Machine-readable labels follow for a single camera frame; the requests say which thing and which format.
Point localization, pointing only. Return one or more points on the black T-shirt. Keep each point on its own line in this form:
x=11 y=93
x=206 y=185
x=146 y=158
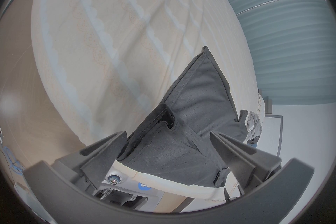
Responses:
x=189 y=125

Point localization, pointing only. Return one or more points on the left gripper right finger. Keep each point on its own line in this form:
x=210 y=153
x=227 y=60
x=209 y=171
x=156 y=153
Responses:
x=246 y=165

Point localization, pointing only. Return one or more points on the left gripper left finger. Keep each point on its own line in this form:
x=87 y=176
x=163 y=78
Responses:
x=97 y=160

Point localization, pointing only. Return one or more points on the white printed pillow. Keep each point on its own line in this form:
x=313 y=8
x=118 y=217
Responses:
x=260 y=103

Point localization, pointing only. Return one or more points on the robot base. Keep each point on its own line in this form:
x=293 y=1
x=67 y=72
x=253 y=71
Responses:
x=147 y=186

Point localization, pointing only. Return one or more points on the blue-green curtain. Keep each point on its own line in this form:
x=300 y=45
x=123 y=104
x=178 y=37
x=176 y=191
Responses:
x=288 y=47

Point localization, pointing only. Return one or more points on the grey garment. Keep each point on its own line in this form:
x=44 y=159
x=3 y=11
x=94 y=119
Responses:
x=254 y=125

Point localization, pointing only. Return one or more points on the grey bedside table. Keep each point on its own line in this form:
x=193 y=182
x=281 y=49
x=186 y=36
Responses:
x=267 y=104

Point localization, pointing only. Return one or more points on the dark blue garment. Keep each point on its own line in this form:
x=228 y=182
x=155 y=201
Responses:
x=254 y=143

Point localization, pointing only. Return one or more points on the bed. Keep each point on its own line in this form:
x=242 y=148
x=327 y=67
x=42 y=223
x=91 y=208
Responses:
x=105 y=47

